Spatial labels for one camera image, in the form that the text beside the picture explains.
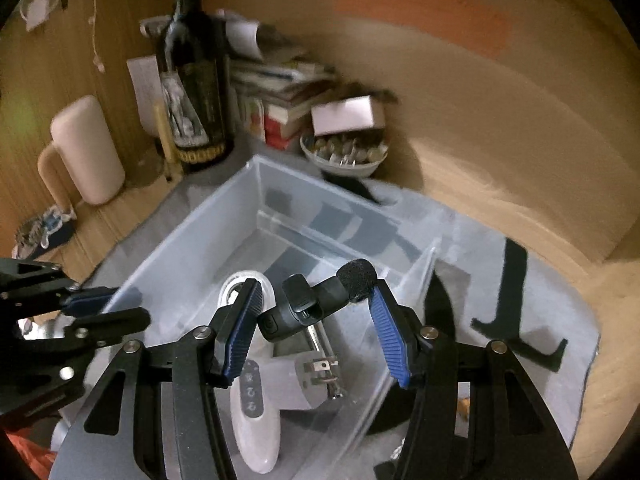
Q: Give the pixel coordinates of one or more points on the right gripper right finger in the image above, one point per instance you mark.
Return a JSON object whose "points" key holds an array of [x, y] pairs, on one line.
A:
{"points": [[397, 328]]}

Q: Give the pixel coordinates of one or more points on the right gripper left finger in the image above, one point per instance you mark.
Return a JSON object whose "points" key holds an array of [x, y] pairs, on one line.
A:
{"points": [[235, 328]]}

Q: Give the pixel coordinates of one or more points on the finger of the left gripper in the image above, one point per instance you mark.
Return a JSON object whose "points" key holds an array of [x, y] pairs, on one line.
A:
{"points": [[106, 329], [93, 301]]}

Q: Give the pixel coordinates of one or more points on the silver metal cylinder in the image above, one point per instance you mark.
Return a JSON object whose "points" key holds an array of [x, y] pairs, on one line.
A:
{"points": [[325, 354]]}

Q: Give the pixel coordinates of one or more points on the white travel plug adapter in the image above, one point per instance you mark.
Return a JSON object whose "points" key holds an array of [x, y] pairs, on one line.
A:
{"points": [[298, 382]]}

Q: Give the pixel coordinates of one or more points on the clear plastic storage bin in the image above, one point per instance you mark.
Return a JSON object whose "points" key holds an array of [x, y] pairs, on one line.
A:
{"points": [[279, 221]]}

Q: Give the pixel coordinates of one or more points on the white handheld massager device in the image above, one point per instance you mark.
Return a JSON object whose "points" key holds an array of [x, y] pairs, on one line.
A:
{"points": [[255, 420]]}

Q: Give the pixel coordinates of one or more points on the cartoon sticker card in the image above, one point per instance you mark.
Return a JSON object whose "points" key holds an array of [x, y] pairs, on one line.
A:
{"points": [[41, 234]]}

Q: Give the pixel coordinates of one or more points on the grey felt mat black pattern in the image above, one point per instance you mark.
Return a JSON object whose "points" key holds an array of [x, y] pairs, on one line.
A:
{"points": [[507, 345]]}

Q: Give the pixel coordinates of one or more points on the cream white plastic jug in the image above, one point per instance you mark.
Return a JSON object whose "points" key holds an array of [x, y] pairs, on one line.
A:
{"points": [[81, 159]]}

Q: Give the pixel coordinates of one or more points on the small tan tube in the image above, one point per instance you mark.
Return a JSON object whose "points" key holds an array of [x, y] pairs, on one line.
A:
{"points": [[164, 132]]}

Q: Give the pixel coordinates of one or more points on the white bowl of trinkets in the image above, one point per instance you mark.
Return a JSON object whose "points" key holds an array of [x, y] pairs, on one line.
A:
{"points": [[346, 156]]}

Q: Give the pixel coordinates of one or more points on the white cardboard box flap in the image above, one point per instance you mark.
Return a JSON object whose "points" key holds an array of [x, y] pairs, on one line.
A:
{"points": [[355, 114]]}

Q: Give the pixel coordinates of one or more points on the white handwritten note paper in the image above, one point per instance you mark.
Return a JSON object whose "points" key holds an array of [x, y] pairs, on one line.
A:
{"points": [[145, 79]]}

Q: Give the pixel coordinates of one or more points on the stack of books and papers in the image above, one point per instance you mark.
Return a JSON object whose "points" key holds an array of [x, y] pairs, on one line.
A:
{"points": [[275, 81]]}

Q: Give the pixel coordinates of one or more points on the dark elephant label wine bottle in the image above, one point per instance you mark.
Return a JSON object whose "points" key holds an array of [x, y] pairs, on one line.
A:
{"points": [[192, 60]]}

